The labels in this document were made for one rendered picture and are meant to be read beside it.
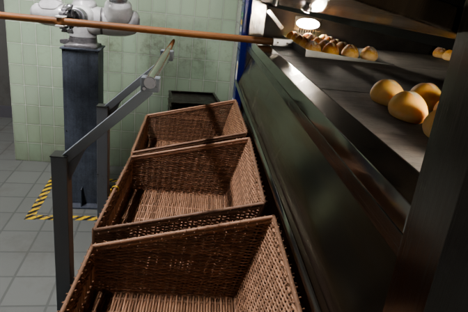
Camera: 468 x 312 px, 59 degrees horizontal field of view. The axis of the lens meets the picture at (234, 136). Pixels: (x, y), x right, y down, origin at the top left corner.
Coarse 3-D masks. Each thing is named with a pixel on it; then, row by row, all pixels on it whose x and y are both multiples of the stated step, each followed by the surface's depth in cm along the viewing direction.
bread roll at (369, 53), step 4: (364, 48) 170; (368, 48) 167; (372, 48) 167; (364, 52) 167; (368, 52) 166; (372, 52) 165; (376, 52) 166; (360, 56) 171; (364, 56) 167; (368, 56) 166; (372, 56) 165; (376, 56) 166; (368, 60) 166; (372, 60) 166
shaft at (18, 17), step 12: (0, 12) 175; (60, 24) 179; (72, 24) 178; (84, 24) 178; (96, 24) 178; (108, 24) 179; (120, 24) 179; (132, 24) 180; (192, 36) 183; (204, 36) 183; (216, 36) 183; (228, 36) 183; (240, 36) 184; (252, 36) 185
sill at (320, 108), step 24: (264, 48) 174; (288, 72) 122; (312, 96) 95; (312, 120) 88; (336, 120) 77; (336, 144) 72; (360, 144) 65; (384, 144) 66; (360, 168) 61; (384, 168) 57; (408, 168) 57; (384, 192) 53; (408, 192) 50
